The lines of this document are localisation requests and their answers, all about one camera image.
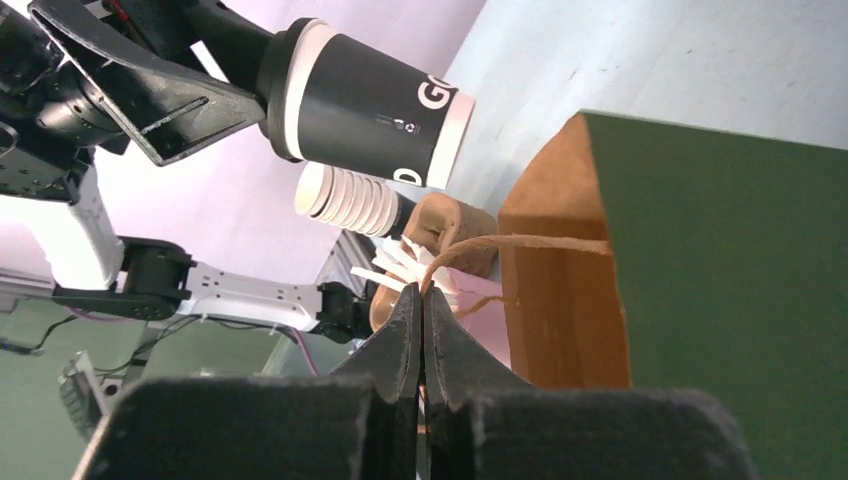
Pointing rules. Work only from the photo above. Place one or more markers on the pink straw holder cup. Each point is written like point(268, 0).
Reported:
point(487, 325)

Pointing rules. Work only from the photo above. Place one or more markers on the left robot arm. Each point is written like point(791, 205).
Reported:
point(94, 269)

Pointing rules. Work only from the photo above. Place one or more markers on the brown cardboard cup carrier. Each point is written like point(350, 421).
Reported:
point(437, 222)

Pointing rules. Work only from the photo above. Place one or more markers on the bundle of white straws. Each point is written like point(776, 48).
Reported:
point(403, 262)

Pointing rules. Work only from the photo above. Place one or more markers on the green paper bag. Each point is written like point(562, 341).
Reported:
point(646, 255)

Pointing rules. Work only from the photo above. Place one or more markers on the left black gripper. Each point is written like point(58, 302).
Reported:
point(172, 77)

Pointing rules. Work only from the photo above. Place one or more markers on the black paper coffee cup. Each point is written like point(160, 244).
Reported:
point(351, 106)

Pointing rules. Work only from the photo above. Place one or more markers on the black cup lid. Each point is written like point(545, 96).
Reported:
point(272, 78)

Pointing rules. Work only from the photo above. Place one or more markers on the stack of paper cups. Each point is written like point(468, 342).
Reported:
point(351, 201)

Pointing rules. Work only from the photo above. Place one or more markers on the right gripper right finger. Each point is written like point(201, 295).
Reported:
point(486, 422)

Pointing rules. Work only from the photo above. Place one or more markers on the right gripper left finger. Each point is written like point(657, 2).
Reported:
point(357, 422)

